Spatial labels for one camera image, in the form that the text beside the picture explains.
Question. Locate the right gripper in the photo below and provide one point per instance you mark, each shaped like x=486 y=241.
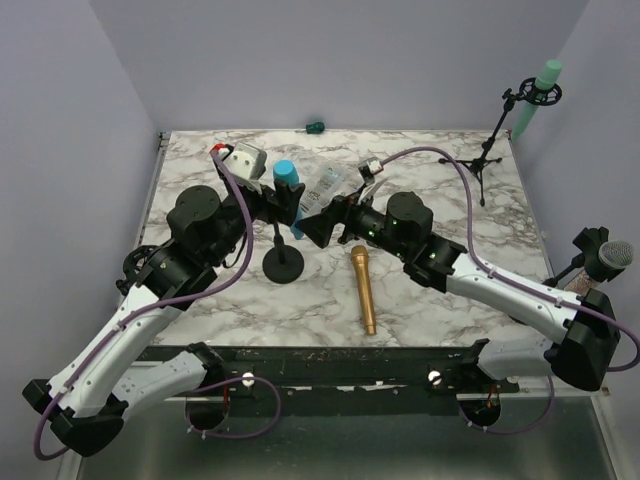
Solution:
x=319 y=226

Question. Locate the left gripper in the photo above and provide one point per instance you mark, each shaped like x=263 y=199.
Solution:
x=285 y=210

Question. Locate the black blue-microphone desk stand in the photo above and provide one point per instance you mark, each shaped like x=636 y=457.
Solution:
x=282 y=264

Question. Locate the black shock mount desk stand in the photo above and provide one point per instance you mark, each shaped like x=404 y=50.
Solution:
x=132 y=265

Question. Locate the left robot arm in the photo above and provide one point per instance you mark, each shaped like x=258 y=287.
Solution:
x=87 y=404

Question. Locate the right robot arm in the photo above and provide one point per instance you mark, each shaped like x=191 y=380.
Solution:
x=576 y=343

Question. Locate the gold microphone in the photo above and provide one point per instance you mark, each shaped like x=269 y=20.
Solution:
x=360 y=263

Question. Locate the black tripod microphone stand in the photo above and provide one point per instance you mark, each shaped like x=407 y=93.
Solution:
x=477 y=165

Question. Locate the black stand holding silver microphone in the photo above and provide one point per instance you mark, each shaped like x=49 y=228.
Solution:
x=588 y=241

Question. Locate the mint green microphone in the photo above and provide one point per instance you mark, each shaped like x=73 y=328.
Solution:
x=541 y=91

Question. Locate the silver mesh head microphone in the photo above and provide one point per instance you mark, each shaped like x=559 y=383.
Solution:
x=617 y=254

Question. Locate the clear plastic packet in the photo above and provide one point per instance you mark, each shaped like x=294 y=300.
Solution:
x=326 y=182

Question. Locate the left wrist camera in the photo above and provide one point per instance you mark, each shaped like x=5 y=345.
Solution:
x=245 y=162

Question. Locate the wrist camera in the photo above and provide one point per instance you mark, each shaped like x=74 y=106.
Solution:
x=368 y=170
x=245 y=162

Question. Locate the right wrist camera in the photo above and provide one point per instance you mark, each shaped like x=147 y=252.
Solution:
x=368 y=170

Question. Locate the green handled screwdriver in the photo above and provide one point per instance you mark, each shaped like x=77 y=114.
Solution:
x=314 y=128

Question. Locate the aluminium frame rail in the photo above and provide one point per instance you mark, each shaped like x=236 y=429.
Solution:
x=536 y=387

